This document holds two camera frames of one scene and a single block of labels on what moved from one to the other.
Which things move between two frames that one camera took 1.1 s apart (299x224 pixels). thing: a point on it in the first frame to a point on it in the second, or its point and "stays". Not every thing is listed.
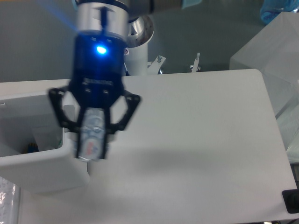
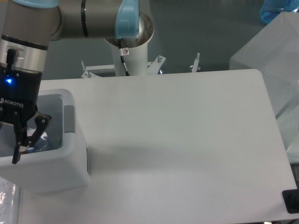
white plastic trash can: x=38 y=153 stays
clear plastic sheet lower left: x=9 y=202 stays
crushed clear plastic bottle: x=92 y=133 to x=41 y=144
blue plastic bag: x=271 y=9 stays
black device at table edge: x=291 y=199 stays
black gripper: x=97 y=78 to x=20 y=89
